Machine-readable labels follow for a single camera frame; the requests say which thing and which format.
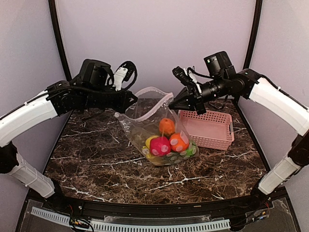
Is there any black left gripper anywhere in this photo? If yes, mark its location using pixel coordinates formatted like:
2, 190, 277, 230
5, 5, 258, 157
82, 84, 138, 113

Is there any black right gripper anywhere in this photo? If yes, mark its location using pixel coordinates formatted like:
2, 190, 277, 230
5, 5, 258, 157
169, 74, 228, 114

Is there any green orange toy mango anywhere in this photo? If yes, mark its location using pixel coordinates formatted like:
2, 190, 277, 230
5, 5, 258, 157
159, 118, 175, 137

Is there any clear zip top bag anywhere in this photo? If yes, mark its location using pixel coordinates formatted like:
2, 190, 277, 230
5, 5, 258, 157
115, 87, 199, 161

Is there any orange toy fruit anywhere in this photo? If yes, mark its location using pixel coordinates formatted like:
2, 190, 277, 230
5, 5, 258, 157
169, 132, 189, 152

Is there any red toy apple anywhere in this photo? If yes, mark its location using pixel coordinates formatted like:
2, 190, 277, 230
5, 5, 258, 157
150, 136, 171, 157

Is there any yellow toy lemon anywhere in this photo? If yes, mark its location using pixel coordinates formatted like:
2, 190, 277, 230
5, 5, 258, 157
142, 135, 158, 155

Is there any green toy vegetable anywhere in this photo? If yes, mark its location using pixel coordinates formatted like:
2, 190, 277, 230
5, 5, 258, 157
160, 152, 184, 165

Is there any green toy watermelon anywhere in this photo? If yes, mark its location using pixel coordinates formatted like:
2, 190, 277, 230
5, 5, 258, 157
180, 142, 198, 158

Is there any yellow toy banana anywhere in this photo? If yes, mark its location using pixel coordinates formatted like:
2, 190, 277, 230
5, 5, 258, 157
145, 153, 163, 165

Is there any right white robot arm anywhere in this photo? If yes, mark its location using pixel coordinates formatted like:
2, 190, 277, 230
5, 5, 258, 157
169, 67, 309, 210

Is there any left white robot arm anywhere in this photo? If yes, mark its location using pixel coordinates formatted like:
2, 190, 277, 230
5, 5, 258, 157
0, 81, 138, 211

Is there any pink plastic basket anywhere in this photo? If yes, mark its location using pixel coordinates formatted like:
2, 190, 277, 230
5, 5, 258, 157
178, 110, 235, 150

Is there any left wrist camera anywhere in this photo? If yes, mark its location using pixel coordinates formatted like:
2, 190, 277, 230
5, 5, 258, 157
79, 59, 113, 89

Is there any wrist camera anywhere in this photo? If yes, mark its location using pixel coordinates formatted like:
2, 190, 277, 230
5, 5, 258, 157
204, 51, 236, 79
79, 59, 113, 89

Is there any left black frame post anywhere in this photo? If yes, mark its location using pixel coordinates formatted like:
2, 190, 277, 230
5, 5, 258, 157
48, 0, 72, 81

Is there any black frame post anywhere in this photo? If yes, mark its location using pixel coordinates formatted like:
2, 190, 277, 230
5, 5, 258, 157
243, 0, 263, 69
48, 0, 72, 81

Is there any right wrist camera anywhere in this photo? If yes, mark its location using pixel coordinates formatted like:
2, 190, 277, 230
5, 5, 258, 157
204, 51, 236, 79

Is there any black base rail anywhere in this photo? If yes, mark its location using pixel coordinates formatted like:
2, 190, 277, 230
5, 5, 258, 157
20, 187, 294, 218

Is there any right black frame post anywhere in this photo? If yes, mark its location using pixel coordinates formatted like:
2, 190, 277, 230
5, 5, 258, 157
243, 0, 263, 69

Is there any white slotted cable duct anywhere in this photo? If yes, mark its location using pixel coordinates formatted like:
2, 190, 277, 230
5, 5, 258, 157
31, 207, 231, 232

